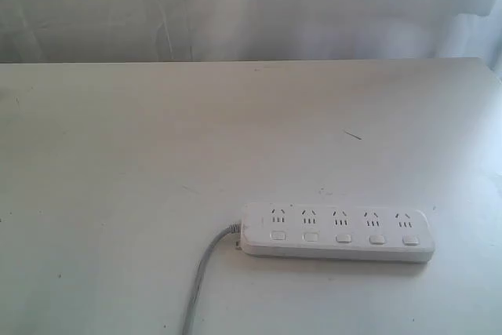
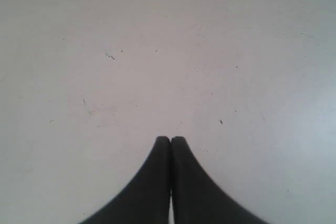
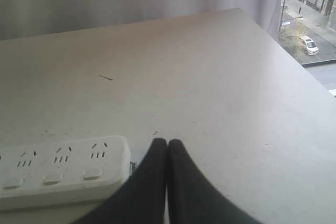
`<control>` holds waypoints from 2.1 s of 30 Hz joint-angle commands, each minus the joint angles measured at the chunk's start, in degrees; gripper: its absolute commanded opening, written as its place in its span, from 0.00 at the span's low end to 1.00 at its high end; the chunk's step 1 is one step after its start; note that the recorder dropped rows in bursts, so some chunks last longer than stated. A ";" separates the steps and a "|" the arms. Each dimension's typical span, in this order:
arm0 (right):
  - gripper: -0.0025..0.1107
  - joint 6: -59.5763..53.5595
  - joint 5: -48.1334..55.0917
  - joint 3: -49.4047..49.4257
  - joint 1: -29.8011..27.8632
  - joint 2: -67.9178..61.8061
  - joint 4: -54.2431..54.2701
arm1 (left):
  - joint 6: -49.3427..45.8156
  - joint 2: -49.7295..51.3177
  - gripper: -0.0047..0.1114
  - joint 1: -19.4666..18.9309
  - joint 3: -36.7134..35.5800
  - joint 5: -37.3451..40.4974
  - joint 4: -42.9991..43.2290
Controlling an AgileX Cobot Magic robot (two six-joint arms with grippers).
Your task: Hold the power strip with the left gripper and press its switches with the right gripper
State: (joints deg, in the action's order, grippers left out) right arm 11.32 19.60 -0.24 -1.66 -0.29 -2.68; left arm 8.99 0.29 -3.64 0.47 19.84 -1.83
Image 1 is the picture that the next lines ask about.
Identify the white five-outlet power strip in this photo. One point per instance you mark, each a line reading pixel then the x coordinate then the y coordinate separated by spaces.
pixel 336 232

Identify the white sheer curtain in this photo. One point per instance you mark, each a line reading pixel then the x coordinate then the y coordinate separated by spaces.
pixel 49 31

